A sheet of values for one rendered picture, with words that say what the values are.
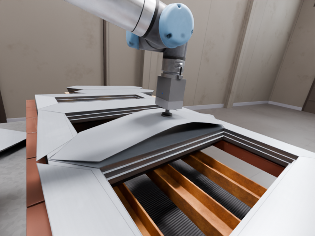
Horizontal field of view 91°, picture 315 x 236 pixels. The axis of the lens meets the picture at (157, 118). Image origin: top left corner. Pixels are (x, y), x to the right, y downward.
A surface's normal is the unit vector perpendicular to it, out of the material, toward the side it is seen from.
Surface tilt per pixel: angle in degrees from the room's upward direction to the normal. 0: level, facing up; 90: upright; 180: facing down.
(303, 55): 90
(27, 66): 90
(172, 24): 90
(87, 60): 90
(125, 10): 117
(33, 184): 0
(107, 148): 13
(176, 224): 0
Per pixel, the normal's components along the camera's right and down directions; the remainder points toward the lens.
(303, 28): -0.84, 0.09
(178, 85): 0.51, 0.32
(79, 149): -0.05, -0.90
